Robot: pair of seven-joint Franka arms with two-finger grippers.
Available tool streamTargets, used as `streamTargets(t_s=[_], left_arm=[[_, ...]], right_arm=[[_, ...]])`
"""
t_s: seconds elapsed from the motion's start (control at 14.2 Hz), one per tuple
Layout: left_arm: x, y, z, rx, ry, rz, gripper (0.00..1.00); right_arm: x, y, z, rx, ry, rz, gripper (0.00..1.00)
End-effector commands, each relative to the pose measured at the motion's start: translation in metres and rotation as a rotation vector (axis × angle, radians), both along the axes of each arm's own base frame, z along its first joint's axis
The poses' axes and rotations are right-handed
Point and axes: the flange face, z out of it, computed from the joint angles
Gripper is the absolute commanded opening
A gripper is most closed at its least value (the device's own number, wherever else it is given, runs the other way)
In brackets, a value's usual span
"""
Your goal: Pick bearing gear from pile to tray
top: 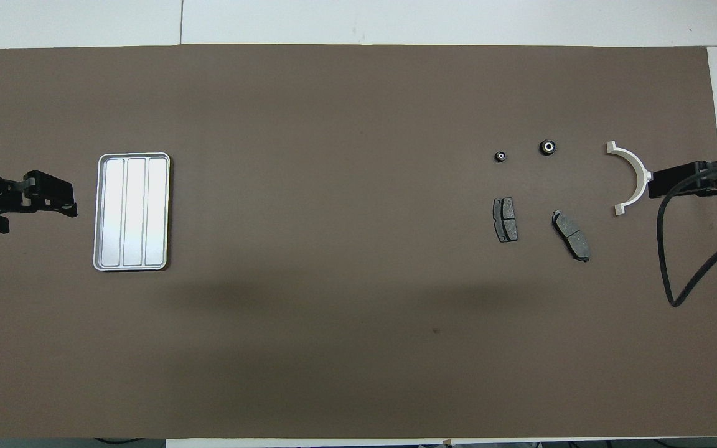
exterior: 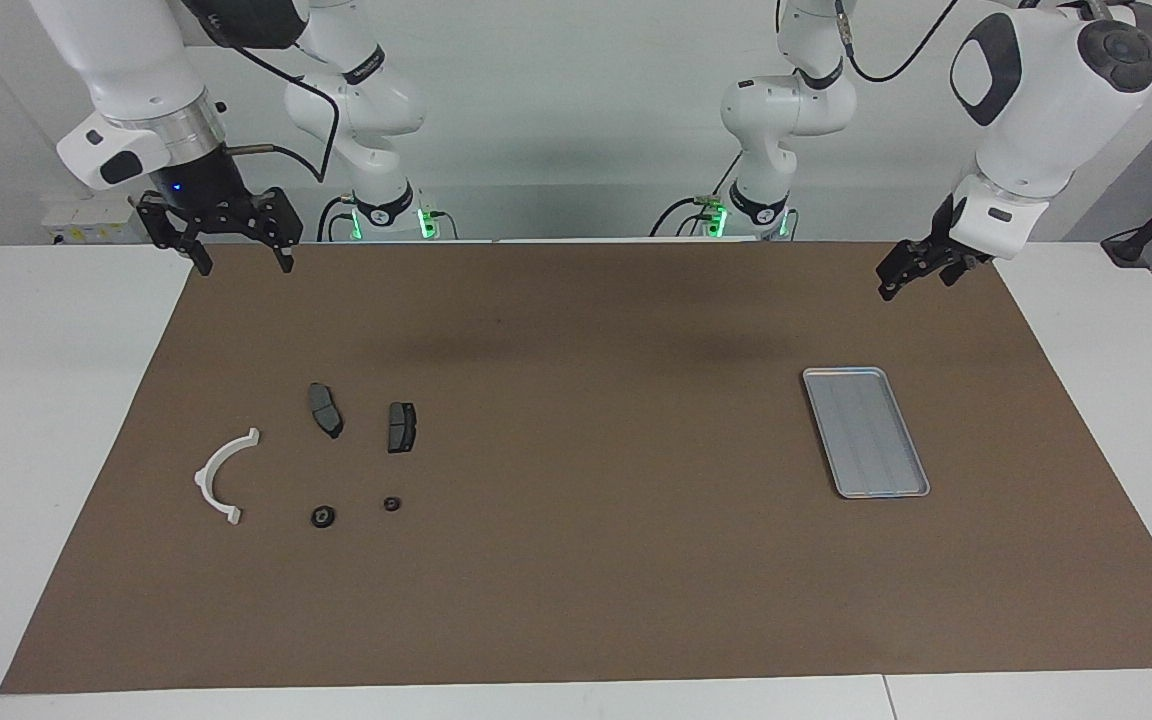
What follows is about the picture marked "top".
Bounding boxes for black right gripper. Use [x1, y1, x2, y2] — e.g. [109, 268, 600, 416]
[648, 160, 717, 200]

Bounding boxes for silver metal tray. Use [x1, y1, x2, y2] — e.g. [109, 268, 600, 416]
[93, 152, 171, 272]

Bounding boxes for long dark brake pad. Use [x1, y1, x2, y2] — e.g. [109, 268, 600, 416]
[551, 210, 591, 263]

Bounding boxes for short dark brake pad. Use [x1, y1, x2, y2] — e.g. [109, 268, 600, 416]
[492, 197, 519, 243]

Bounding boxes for brown table mat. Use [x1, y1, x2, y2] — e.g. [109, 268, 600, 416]
[0, 44, 717, 441]

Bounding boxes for white half-ring bracket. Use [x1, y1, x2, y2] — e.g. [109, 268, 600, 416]
[606, 141, 653, 217]

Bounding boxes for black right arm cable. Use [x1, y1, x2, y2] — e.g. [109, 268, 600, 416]
[657, 163, 717, 307]

